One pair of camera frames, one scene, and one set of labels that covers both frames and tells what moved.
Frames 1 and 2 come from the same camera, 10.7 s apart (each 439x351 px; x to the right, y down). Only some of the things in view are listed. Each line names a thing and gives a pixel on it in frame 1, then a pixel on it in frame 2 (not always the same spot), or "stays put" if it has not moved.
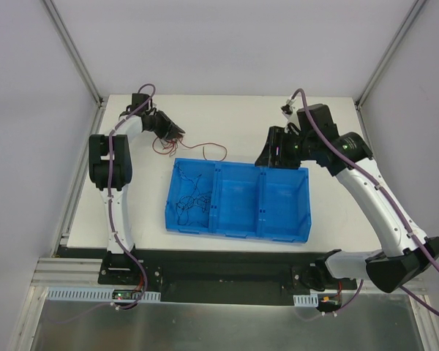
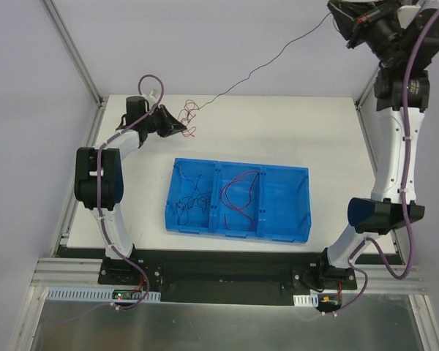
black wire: [192, 208] stays put
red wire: [211, 143] → [236, 194]
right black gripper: [278, 145] → [356, 23]
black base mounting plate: [217, 277] stays put
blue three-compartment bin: [238, 199] stays put
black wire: [189, 179] stays put
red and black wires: [167, 146] → [188, 113]
